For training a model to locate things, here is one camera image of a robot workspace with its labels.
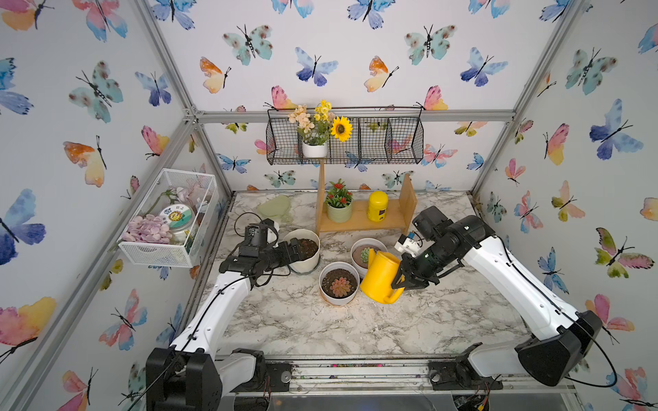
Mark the wooden desktop shelf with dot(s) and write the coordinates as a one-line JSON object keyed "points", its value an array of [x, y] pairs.
{"points": [[400, 211]]}

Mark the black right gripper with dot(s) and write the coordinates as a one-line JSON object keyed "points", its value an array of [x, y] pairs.
{"points": [[409, 278]]}

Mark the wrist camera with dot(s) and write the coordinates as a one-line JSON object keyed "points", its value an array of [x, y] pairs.
{"points": [[260, 236], [409, 245]]}

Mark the yellow plastic bottle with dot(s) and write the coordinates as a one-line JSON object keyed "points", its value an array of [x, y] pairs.
{"points": [[377, 206]]}

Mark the pink stones bag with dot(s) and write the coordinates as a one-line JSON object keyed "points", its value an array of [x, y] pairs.
{"points": [[149, 229]]}

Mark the round green labelled tin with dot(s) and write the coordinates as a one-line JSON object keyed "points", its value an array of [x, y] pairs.
{"points": [[179, 217]]}

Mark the pink green succulent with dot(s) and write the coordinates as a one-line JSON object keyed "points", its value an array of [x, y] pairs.
{"points": [[341, 288]]}

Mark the white pot artificial flowers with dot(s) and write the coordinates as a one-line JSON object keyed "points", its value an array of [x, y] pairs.
{"points": [[315, 129]]}

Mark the black wire wall basket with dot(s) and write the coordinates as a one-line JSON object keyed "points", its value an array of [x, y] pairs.
{"points": [[380, 135]]}

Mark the green pot red flowers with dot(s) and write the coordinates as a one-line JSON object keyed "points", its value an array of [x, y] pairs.
{"points": [[339, 202]]}

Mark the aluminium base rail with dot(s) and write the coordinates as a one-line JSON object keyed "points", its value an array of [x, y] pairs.
{"points": [[358, 374]]}

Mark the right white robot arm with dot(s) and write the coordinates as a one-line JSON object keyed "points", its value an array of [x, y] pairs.
{"points": [[559, 335]]}

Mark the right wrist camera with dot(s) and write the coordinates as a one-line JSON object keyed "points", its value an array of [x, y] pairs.
{"points": [[409, 245]]}

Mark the white faceted plant pot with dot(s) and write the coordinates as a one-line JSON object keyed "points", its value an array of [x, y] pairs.
{"points": [[309, 244]]}

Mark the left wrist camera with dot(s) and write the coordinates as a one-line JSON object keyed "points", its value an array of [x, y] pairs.
{"points": [[260, 236]]}

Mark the pale green succulent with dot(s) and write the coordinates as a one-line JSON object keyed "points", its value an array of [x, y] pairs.
{"points": [[365, 255]]}

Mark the white round front pot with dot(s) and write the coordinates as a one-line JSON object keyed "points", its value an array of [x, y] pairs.
{"points": [[330, 273]]}

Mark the white pot with green succulent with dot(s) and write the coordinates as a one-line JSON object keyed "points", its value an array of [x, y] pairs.
{"points": [[360, 253]]}

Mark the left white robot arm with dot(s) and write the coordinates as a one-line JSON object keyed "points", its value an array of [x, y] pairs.
{"points": [[186, 376]]}

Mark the white mesh wall basket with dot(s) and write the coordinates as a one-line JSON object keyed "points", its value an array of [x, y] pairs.
{"points": [[197, 190]]}

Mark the yellow watering can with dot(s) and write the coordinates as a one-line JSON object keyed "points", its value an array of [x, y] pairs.
{"points": [[383, 267]]}

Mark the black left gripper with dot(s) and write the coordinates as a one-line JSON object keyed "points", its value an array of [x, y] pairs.
{"points": [[286, 257]]}

